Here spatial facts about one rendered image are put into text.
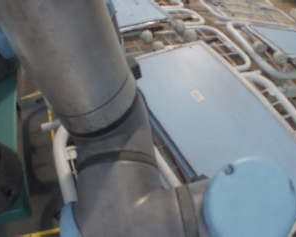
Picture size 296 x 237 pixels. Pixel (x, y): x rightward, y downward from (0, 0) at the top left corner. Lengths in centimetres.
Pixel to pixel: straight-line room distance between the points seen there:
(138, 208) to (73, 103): 10
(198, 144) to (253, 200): 42
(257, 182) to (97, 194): 14
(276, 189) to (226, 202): 5
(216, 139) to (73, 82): 49
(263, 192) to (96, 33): 18
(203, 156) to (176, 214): 40
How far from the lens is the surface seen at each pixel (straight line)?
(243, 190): 19
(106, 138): 22
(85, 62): 17
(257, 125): 69
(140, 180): 21
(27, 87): 170
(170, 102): 66
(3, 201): 51
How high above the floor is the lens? 103
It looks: 50 degrees down
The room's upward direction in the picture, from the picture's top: 6 degrees clockwise
